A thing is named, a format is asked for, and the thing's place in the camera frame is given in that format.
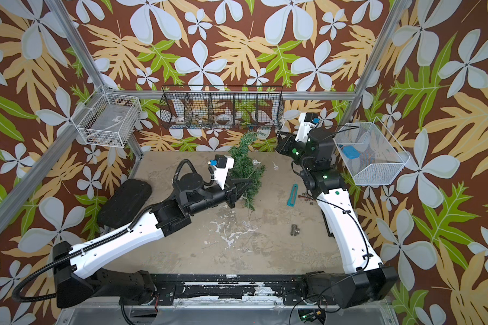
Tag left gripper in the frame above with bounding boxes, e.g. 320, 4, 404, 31
186, 177, 251, 218

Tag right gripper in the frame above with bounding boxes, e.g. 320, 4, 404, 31
280, 131, 319, 176

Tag small green christmas tree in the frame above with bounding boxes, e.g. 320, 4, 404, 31
229, 131, 266, 211

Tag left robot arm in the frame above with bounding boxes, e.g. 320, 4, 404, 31
12, 173, 253, 309

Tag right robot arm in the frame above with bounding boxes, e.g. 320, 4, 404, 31
275, 128, 399, 309

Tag teal plastic tool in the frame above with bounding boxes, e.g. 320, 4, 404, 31
287, 184, 299, 207

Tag blue object in basket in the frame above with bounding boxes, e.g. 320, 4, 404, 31
342, 146, 361, 160

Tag small metal fitting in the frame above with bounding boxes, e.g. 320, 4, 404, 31
290, 224, 300, 236

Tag black zipper case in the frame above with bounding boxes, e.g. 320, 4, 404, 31
97, 179, 152, 229

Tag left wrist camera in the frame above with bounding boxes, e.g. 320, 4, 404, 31
208, 154, 235, 190

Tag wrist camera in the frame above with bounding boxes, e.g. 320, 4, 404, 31
295, 112, 320, 143
208, 154, 235, 190

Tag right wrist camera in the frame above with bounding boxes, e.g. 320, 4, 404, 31
295, 112, 320, 143

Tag black wire basket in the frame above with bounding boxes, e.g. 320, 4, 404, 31
158, 85, 285, 131

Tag white wire basket right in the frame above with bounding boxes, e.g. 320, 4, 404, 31
333, 120, 411, 187

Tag white wire basket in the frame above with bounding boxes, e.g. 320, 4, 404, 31
73, 87, 142, 148
333, 120, 411, 187

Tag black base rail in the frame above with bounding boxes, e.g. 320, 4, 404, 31
150, 272, 335, 307

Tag white wire basket left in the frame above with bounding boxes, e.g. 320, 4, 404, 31
73, 87, 142, 148

